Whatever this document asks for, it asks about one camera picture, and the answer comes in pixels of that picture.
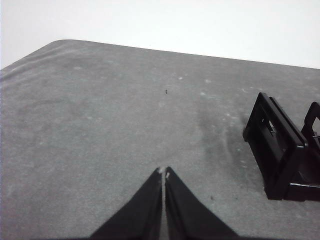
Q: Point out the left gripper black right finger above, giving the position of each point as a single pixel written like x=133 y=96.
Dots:
x=190 y=217

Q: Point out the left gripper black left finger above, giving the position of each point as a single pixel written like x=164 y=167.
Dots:
x=140 y=215

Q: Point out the black plate rack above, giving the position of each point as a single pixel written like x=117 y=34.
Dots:
x=280 y=155

